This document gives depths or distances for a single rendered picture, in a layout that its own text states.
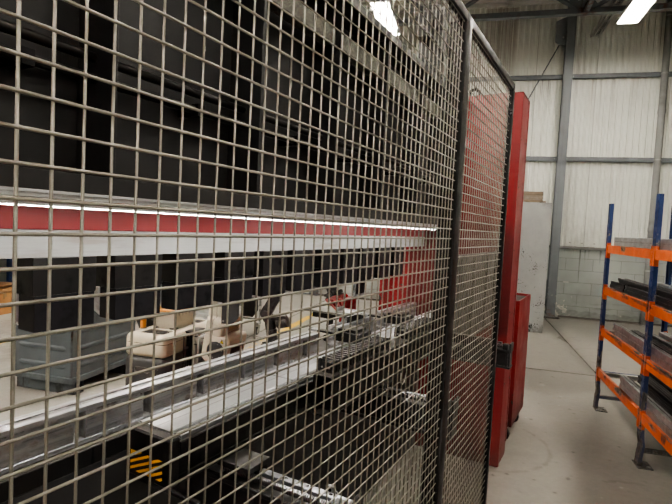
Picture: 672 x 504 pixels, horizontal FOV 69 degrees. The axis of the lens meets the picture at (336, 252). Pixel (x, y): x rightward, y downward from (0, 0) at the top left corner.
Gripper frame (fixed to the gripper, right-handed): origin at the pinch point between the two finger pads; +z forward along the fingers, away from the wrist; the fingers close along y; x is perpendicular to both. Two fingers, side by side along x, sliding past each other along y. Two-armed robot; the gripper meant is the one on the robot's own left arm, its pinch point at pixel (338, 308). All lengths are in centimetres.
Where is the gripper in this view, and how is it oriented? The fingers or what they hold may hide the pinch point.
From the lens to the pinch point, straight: 260.4
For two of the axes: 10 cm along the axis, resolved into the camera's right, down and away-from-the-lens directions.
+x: -7.9, 4.0, 4.7
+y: 5.1, -0.2, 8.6
